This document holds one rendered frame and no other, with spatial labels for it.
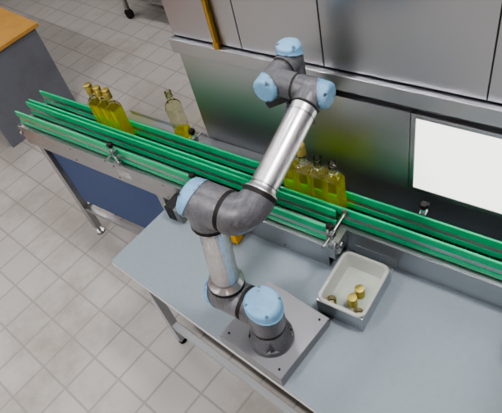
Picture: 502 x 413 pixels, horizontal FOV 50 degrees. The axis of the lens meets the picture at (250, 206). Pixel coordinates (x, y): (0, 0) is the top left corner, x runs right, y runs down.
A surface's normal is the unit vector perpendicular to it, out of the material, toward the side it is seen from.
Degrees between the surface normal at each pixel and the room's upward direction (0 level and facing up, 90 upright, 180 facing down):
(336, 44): 90
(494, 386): 0
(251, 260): 0
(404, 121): 90
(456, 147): 90
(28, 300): 0
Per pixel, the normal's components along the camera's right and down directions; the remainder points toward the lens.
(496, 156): -0.54, 0.70
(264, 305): -0.04, -0.61
